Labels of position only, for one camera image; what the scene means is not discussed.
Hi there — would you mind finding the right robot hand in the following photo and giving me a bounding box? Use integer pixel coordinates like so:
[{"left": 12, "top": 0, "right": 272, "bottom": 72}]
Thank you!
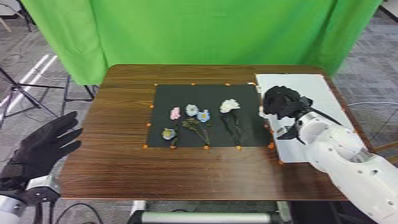
[{"left": 261, "top": 85, "right": 314, "bottom": 121}]

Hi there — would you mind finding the white sheet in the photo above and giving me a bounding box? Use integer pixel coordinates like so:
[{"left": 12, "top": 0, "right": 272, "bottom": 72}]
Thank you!
[{"left": 254, "top": 73, "right": 359, "bottom": 164}]

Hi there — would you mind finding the yellow flower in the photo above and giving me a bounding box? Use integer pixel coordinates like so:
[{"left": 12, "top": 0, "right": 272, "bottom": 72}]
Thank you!
[{"left": 160, "top": 127, "right": 179, "bottom": 148}]

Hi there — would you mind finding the dark mat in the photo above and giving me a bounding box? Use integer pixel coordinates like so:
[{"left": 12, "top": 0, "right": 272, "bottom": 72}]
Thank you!
[{"left": 144, "top": 83, "right": 275, "bottom": 149}]

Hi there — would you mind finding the white and blue flower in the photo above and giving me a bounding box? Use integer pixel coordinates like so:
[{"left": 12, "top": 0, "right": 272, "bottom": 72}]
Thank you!
[{"left": 185, "top": 103, "right": 201, "bottom": 118}]

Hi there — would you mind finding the black cable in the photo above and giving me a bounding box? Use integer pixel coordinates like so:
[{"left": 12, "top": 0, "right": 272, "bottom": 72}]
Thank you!
[{"left": 53, "top": 201, "right": 107, "bottom": 224}]

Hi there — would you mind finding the pale grey bar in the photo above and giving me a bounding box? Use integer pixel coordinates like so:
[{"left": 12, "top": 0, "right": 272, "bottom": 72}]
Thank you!
[{"left": 140, "top": 211, "right": 281, "bottom": 224}]

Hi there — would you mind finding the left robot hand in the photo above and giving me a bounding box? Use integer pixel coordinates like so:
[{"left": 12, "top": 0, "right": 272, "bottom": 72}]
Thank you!
[{"left": 0, "top": 110, "right": 85, "bottom": 193}]

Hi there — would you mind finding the pink flower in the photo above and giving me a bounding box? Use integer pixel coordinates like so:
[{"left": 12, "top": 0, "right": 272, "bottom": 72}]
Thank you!
[{"left": 169, "top": 106, "right": 183, "bottom": 121}]

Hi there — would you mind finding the black tripod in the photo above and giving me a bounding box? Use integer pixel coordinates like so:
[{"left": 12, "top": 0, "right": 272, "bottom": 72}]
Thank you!
[{"left": 0, "top": 67, "right": 64, "bottom": 120}]

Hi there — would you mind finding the green sprig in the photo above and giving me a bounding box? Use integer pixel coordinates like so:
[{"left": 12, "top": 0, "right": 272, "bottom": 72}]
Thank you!
[{"left": 179, "top": 117, "right": 213, "bottom": 147}]

